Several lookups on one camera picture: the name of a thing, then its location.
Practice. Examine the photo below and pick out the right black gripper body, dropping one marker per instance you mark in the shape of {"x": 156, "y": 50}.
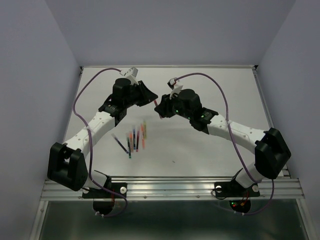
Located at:
{"x": 176, "y": 108}

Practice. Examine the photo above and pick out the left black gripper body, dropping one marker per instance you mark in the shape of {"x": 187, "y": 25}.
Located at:
{"x": 135, "y": 95}

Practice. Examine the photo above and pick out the yellow highlighter pen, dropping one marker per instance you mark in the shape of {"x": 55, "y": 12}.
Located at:
{"x": 144, "y": 129}

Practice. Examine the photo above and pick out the orange highlighter pen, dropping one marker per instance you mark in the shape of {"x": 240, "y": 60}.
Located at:
{"x": 143, "y": 140}

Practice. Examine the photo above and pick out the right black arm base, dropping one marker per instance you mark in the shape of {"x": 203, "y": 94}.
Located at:
{"x": 238, "y": 196}

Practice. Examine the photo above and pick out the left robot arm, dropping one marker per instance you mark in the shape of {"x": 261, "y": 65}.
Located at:
{"x": 70, "y": 163}

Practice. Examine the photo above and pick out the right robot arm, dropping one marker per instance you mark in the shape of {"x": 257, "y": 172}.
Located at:
{"x": 239, "y": 135}

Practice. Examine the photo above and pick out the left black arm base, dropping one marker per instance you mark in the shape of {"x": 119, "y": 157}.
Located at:
{"x": 106, "y": 204}

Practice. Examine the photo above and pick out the pink purple pen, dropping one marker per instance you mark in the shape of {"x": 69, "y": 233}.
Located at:
{"x": 137, "y": 139}

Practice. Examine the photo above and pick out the dark blue pen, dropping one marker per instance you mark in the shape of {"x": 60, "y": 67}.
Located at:
{"x": 119, "y": 143}

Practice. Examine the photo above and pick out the green orange pen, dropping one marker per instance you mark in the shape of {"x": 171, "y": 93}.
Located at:
{"x": 129, "y": 146}

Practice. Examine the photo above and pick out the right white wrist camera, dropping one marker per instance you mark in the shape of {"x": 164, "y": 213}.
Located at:
{"x": 175, "y": 86}

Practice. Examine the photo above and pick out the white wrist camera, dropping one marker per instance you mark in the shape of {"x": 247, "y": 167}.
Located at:
{"x": 131, "y": 75}
{"x": 175, "y": 86}

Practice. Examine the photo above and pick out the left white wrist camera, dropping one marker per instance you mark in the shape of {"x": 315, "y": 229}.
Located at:
{"x": 131, "y": 75}

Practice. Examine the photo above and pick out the aluminium front rail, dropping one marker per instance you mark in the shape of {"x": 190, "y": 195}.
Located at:
{"x": 170, "y": 189}

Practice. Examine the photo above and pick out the aluminium rail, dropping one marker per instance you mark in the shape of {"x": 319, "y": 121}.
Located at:
{"x": 170, "y": 189}
{"x": 271, "y": 125}

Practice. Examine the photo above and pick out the aluminium right side rail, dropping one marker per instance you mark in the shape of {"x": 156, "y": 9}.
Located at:
{"x": 271, "y": 125}

